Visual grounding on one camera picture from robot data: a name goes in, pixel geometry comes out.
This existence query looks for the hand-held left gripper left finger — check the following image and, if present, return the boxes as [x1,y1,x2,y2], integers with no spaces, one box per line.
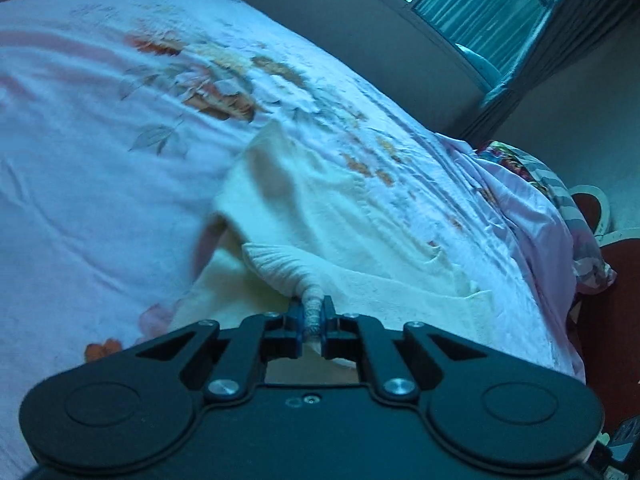
[122,296,307,402]

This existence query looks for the cream knit sweater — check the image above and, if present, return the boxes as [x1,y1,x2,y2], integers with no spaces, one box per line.
[172,121,503,361]

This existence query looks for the red white-trimmed headboard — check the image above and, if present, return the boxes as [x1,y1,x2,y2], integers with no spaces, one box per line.
[567,185,640,426]

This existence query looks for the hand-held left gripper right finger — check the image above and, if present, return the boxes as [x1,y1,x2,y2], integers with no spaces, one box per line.
[320,295,495,402]

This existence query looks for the floral striped pillow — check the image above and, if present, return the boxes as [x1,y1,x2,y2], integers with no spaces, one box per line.
[475,140,618,293]

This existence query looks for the floral bed sheet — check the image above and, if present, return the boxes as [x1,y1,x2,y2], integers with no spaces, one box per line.
[0,0,587,480]

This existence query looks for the grey curtain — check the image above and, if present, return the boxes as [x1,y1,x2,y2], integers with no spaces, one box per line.
[462,0,640,138]

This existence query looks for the pink blanket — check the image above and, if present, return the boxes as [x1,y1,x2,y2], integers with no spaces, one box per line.
[440,135,588,381]

